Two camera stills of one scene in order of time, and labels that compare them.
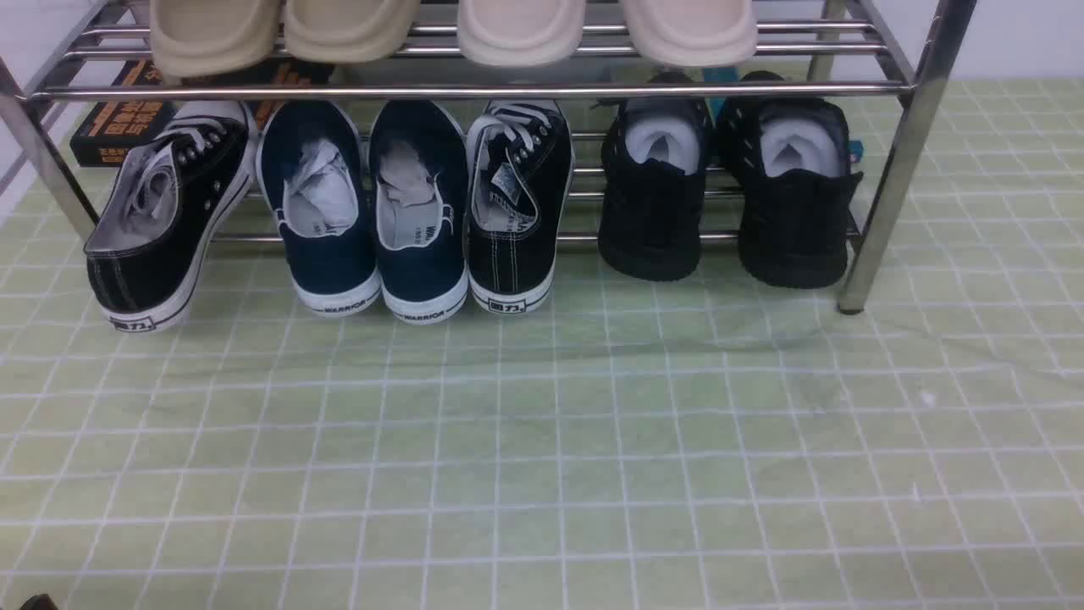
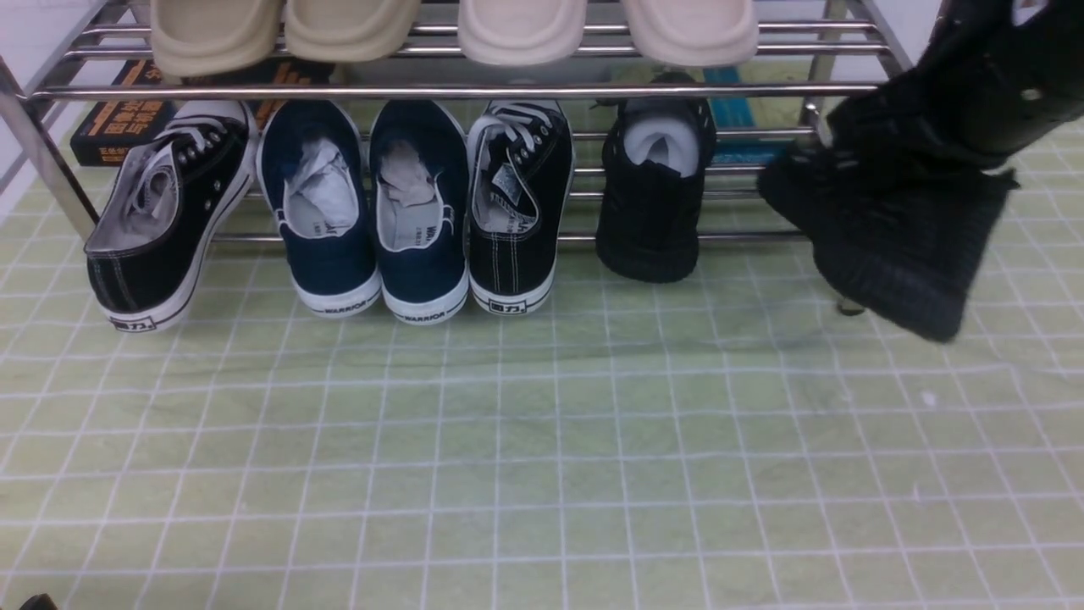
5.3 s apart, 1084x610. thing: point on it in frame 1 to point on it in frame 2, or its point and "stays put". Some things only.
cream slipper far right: [692, 33] stays put
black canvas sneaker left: [173, 206] stays put
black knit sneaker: [793, 162] to [897, 235]
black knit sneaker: [652, 185] stays put
